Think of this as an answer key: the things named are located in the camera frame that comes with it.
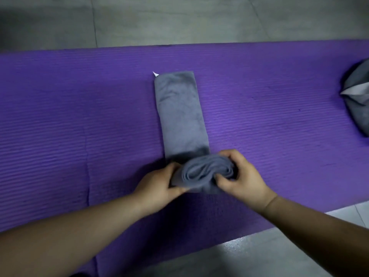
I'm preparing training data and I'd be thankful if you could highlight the whitish grey towel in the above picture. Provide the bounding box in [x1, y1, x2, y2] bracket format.
[341, 81, 369, 107]

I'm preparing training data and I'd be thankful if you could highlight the person's right forearm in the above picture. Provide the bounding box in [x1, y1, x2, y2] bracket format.
[261, 196, 369, 277]

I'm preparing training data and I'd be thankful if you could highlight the person's right hand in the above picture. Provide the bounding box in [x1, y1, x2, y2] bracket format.
[214, 149, 279, 214]

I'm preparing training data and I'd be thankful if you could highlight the purple yoga mat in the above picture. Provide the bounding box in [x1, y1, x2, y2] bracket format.
[0, 39, 369, 277]

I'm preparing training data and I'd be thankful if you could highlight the person's left hand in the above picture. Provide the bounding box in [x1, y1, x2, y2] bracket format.
[134, 163, 190, 217]

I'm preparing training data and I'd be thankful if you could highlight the dark grey tagged towel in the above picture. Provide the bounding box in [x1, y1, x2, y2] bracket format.
[153, 70, 238, 195]

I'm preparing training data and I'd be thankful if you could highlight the person's left forearm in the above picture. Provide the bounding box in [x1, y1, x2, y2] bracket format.
[0, 193, 146, 277]

